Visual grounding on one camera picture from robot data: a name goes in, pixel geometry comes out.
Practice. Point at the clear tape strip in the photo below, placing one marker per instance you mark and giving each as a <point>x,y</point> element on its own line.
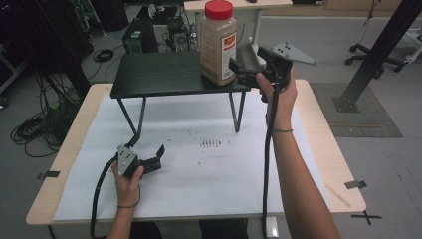
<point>337,195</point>

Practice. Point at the black computer tower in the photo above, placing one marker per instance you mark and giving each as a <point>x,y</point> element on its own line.
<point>141,35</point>

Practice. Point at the person's left hand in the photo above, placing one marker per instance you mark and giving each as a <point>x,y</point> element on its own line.
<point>127,192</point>

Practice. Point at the person's right leg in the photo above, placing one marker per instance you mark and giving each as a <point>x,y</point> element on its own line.
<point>224,229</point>

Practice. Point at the white metal stand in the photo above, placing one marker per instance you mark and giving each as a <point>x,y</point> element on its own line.
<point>414,46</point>

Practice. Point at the grey floor mat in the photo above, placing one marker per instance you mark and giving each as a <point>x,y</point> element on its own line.
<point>371,116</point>

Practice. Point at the person's leg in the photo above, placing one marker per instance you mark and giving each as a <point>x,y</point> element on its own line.
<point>146,231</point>
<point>224,229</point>

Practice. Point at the black metal post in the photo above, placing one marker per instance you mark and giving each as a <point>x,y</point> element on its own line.
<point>378,53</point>

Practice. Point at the person's left leg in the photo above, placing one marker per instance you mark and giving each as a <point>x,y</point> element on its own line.
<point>146,231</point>

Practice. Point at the red-lidded spice jar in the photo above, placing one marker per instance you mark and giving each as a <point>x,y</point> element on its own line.
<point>214,49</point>

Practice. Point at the person's right hand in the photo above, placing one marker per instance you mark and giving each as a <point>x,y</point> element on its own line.
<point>285,103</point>

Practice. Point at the white paper sheet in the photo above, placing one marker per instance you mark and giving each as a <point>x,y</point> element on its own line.
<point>199,189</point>

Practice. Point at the black tape strip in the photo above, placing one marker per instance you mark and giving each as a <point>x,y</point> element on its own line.
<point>355,184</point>
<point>49,174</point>

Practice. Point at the black office chair base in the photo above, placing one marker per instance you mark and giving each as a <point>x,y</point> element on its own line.
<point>375,59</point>

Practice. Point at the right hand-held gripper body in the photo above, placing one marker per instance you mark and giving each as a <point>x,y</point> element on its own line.
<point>280,66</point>

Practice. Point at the small computer with fan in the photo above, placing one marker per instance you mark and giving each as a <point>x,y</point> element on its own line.
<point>179,38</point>

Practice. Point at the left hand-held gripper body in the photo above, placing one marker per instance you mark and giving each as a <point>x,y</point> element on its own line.
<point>127,162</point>

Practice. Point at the black wooden shelf riser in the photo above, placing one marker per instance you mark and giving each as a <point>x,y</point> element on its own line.
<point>159,73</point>

